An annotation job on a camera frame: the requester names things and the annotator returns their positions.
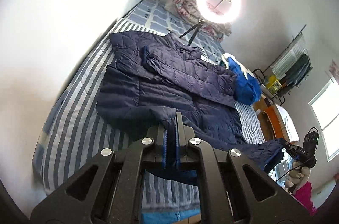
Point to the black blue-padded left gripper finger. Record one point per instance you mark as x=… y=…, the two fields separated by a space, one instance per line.
x=107 y=189

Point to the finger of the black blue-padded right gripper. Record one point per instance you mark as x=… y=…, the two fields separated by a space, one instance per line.
x=232 y=189

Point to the navy quilted puffer jacket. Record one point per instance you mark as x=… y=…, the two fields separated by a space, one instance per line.
x=152 y=78

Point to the pink jacket sleeve forearm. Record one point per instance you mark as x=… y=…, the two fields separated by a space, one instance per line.
x=303 y=195

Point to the black metal clothes rack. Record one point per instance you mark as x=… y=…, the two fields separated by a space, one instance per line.
x=263 y=75

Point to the grey gloved right hand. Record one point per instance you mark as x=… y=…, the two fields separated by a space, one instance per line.
x=297 y=177

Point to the orange white storage box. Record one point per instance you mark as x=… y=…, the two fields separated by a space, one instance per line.
x=281 y=123

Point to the bright window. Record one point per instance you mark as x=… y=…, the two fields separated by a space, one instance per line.
x=326 y=109

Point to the blue white striped bed sheet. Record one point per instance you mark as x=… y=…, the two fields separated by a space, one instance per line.
x=73 y=133

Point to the blue under-bed box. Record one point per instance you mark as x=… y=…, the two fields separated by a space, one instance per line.
x=187 y=216

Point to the yellow box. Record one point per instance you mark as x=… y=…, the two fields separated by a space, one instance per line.
x=273 y=84

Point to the dark hanging garment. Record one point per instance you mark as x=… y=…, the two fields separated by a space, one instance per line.
x=295 y=74

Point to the blue white crumpled jacket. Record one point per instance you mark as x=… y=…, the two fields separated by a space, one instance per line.
x=247 y=90

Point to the striped hanging towel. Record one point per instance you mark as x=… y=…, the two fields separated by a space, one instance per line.
x=289 y=57

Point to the black mini tripod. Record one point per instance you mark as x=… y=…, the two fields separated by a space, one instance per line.
x=195 y=30

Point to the blue checked blanket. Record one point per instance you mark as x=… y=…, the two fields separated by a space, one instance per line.
x=152 y=15

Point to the floral folded quilt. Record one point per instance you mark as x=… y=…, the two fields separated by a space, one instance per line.
x=188 y=11

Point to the white glowing ring light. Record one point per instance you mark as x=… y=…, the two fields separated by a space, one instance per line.
x=219 y=11

